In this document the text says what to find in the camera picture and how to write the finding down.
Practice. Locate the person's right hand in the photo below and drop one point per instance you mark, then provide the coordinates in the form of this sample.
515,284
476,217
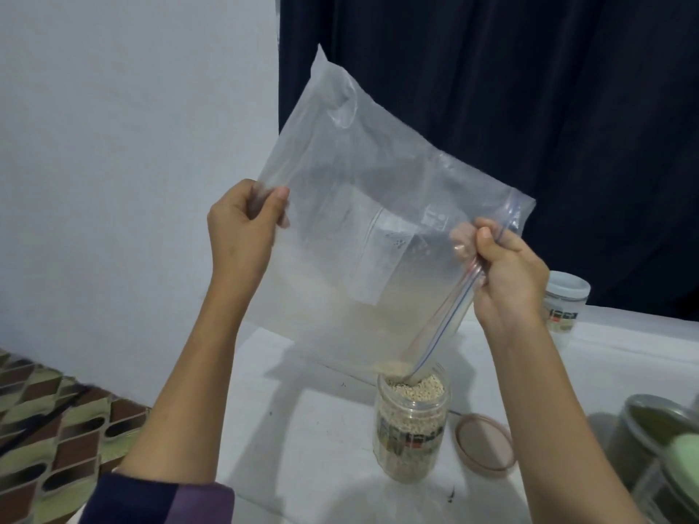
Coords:
513,289

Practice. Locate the person's left hand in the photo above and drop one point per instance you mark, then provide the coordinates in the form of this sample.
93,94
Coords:
240,240

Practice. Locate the transparent jar blue lid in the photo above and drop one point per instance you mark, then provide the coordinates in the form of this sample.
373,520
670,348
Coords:
568,302

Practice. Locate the clear bag with cream grains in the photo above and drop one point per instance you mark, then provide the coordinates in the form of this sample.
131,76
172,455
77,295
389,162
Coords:
371,234

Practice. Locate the pink round lid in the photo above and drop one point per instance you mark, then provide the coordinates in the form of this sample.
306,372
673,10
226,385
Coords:
485,444

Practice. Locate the transparent jar pink lid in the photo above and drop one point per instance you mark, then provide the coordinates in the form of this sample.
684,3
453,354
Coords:
410,436

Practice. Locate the pile of green beans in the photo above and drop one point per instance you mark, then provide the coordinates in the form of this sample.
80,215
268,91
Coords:
666,420

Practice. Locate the green round lid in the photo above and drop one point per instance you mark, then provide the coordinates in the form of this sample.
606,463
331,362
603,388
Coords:
686,464

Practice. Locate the transparent jar green lid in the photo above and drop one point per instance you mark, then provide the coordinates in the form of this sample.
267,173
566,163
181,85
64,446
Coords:
666,502

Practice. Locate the person's left forearm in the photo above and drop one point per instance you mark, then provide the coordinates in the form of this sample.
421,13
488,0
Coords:
191,398

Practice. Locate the person's right forearm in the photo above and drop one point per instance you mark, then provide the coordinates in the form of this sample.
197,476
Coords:
552,431

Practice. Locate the dark navy curtain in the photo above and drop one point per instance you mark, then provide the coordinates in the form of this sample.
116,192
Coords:
491,92

